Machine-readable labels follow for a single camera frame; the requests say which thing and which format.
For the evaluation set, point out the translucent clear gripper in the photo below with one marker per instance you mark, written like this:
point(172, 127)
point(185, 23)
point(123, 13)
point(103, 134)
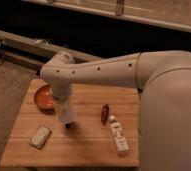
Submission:
point(59, 105)

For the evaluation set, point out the white ceramic cup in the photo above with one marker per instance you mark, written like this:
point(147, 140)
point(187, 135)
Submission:
point(67, 116)

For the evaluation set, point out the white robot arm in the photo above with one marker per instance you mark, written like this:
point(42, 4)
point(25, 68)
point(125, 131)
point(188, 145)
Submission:
point(164, 79)

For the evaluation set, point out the black cylindrical eraser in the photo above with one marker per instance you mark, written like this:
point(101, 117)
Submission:
point(68, 126)

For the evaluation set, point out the orange bowl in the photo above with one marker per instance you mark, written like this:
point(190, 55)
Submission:
point(43, 98)

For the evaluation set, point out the white rectangular sponge block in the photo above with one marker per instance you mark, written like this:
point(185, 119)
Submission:
point(40, 137)

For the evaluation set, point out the small brown red bottle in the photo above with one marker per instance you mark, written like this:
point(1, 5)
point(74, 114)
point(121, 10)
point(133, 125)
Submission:
point(104, 114)

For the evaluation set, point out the wooden board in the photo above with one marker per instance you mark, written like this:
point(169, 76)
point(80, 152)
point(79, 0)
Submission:
point(87, 142)

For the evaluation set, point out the white lotion bottle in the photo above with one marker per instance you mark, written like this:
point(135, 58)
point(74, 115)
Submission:
point(119, 138)

